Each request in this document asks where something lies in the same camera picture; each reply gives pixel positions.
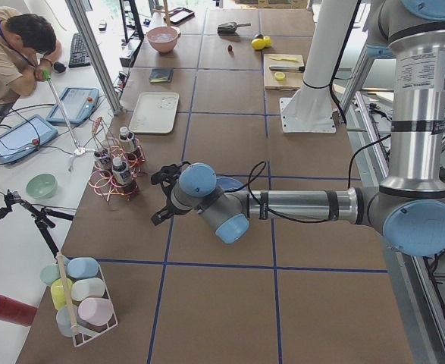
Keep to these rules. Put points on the blue cup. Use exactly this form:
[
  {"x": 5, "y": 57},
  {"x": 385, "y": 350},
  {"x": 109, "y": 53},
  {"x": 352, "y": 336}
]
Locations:
[{"x": 82, "y": 268}]

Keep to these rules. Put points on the lemon half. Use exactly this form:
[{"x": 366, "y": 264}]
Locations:
[{"x": 279, "y": 76}]

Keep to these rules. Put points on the pink cup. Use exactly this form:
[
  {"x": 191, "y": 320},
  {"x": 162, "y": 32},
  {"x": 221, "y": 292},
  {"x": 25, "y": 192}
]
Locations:
[{"x": 96, "y": 311}]

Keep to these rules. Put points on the right aluminium frame rail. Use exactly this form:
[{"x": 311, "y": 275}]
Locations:
[{"x": 418, "y": 283}]

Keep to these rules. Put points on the pink bowl with ice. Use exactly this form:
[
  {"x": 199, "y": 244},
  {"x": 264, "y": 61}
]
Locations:
[{"x": 163, "y": 39}]

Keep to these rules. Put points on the metal handled knife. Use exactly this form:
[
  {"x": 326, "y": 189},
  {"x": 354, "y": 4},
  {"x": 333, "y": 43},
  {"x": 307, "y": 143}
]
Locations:
[{"x": 287, "y": 68}]

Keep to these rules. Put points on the far blue teach pendant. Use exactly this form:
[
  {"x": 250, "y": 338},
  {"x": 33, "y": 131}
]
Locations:
[{"x": 79, "y": 103}]

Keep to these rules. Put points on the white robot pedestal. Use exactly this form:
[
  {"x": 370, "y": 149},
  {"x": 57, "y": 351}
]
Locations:
[{"x": 310, "y": 109}]

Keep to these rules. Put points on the cream bear tray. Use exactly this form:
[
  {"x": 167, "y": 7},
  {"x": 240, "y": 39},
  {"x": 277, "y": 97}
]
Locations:
[{"x": 154, "y": 113}]

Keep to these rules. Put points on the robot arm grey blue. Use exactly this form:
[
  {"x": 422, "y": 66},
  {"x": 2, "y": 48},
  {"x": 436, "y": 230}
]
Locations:
[{"x": 408, "y": 206}]

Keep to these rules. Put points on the copper wire bottle rack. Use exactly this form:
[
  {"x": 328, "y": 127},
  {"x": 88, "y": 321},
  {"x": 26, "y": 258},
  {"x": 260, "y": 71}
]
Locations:
[{"x": 103, "y": 182}]

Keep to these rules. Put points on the black keyboard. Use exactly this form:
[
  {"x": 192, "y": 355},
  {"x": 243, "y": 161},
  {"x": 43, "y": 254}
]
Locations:
[{"x": 79, "y": 56}]

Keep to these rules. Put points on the yellow plastic knife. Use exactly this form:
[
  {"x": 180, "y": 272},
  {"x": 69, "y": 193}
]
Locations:
[{"x": 284, "y": 58}]

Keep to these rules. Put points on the light grey cup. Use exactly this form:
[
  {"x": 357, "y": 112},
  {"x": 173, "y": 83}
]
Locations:
[{"x": 64, "y": 322}]

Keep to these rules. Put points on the white wire cup basket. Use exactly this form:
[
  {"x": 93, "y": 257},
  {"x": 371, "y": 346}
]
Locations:
[{"x": 87, "y": 331}]

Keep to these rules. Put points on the wooden basket handle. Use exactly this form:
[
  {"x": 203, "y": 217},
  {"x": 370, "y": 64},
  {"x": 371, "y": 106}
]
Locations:
[{"x": 67, "y": 293}]

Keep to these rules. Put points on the back dark drink bottle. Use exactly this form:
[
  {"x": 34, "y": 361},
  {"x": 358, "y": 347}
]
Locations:
[{"x": 126, "y": 139}]

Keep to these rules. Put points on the mint green cup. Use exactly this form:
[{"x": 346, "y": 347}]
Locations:
[{"x": 50, "y": 274}]

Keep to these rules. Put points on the aluminium frame post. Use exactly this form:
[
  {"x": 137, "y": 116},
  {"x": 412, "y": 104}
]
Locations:
[{"x": 81, "y": 21}]

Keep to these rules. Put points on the yellow cup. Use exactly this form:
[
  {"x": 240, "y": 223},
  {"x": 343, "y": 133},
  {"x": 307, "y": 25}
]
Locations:
[{"x": 58, "y": 295}]

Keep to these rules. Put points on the dark drink bottle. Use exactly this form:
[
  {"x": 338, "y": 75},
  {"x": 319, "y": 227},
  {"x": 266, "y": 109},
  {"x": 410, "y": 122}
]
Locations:
[
  {"x": 123, "y": 176},
  {"x": 126, "y": 139},
  {"x": 103, "y": 160}
]

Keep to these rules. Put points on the wooden cutting board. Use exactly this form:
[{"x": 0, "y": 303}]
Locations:
[{"x": 293, "y": 80}]

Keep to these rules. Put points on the blue teach pendant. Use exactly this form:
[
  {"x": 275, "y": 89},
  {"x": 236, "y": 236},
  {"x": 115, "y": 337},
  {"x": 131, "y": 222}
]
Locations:
[
  {"x": 79, "y": 103},
  {"x": 24, "y": 138}
]

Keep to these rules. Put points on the blue plate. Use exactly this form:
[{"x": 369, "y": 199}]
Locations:
[{"x": 229, "y": 184}]

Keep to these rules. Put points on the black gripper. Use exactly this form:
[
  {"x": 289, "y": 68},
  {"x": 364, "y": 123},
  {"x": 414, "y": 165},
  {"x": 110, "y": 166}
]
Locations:
[{"x": 167, "y": 206}]

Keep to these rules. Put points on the black tray frame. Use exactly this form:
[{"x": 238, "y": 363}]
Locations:
[{"x": 179, "y": 15}]

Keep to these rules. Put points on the black tripod with clamp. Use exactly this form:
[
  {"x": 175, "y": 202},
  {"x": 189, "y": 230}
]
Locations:
[{"x": 41, "y": 217}]

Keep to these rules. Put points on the middle dark drink bottle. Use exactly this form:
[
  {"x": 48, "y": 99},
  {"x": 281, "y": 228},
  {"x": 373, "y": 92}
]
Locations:
[{"x": 103, "y": 160}]

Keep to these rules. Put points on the white stand with pole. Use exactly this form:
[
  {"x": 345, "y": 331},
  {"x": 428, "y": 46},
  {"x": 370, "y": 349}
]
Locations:
[{"x": 79, "y": 150}]

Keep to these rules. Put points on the whole yellow lemon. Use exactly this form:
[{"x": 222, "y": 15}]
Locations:
[{"x": 258, "y": 44}]

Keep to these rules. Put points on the near blue teach pendant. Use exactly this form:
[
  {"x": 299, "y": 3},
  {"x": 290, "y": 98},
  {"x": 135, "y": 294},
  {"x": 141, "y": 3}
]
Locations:
[{"x": 24, "y": 138}]

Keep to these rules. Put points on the seated person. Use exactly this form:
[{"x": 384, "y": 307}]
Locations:
[{"x": 29, "y": 47}]

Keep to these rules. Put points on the black computer mouse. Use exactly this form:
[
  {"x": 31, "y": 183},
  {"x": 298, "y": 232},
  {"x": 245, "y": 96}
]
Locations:
[{"x": 59, "y": 67}]

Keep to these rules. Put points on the red cylinder tube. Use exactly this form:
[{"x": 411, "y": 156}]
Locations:
[{"x": 16, "y": 312}]

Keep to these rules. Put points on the white cup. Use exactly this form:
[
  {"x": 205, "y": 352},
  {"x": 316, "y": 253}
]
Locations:
[{"x": 90, "y": 287}]

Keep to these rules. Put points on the metal scoop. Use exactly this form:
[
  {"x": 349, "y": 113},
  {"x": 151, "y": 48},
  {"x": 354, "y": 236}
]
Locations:
[{"x": 230, "y": 27}]

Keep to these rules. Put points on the front dark drink bottle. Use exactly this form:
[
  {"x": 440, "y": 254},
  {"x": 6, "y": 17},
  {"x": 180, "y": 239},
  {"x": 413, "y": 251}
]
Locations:
[{"x": 123, "y": 176}]

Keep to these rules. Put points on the green bowl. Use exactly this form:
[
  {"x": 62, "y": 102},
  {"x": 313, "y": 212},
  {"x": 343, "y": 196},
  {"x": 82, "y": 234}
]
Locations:
[{"x": 42, "y": 186}]

